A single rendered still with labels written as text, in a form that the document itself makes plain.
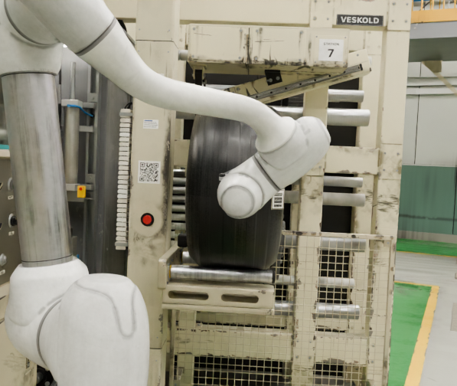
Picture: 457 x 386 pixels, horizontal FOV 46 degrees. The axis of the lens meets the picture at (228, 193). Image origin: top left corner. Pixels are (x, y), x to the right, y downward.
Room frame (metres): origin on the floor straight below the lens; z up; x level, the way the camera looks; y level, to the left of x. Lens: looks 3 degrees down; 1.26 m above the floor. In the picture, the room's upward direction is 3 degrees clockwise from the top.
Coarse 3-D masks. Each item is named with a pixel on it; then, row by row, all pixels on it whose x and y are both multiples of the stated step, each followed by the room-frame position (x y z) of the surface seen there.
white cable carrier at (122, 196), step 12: (120, 120) 1.83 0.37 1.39; (120, 132) 1.83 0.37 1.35; (120, 144) 1.83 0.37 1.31; (120, 156) 1.83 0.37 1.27; (120, 168) 1.83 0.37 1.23; (120, 180) 1.83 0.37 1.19; (120, 192) 1.83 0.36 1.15; (120, 204) 1.83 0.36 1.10; (120, 216) 1.83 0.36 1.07; (120, 228) 1.83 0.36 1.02; (120, 240) 1.84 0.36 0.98
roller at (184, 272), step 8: (176, 272) 1.74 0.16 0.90; (184, 272) 1.74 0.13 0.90; (192, 272) 1.73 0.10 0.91; (200, 272) 1.73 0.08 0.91; (208, 272) 1.73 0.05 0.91; (216, 272) 1.73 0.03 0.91; (224, 272) 1.73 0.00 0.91; (232, 272) 1.73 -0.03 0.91; (240, 272) 1.73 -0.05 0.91; (248, 272) 1.73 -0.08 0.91; (256, 272) 1.73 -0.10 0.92; (264, 272) 1.73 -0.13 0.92; (272, 272) 1.73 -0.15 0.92; (216, 280) 1.74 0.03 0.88; (224, 280) 1.74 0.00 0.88; (232, 280) 1.73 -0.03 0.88; (240, 280) 1.73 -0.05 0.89; (248, 280) 1.73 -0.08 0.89; (256, 280) 1.73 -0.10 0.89; (264, 280) 1.72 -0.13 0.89; (272, 280) 1.73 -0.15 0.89
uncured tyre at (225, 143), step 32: (192, 128) 1.73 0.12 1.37; (224, 128) 1.67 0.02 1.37; (192, 160) 1.65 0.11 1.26; (224, 160) 1.62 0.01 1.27; (192, 192) 1.63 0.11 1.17; (192, 224) 1.65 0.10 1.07; (224, 224) 1.62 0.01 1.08; (256, 224) 1.61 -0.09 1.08; (192, 256) 1.76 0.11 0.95; (224, 256) 1.69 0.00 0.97; (256, 256) 1.68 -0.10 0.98
